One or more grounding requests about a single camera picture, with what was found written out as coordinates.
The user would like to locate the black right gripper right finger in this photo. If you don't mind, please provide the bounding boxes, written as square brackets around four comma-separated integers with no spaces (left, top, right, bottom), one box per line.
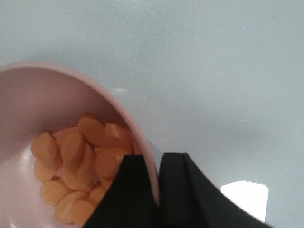
[159,153,268,228]

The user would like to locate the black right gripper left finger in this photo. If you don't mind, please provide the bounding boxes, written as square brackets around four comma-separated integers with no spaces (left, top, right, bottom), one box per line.
[83,155,157,228]

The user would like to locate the orange ham slice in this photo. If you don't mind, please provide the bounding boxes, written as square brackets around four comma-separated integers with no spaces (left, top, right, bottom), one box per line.
[104,123,133,151]
[77,113,107,147]

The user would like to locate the pink bowl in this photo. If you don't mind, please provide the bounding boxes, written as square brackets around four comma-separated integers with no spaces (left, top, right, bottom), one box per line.
[0,62,159,228]

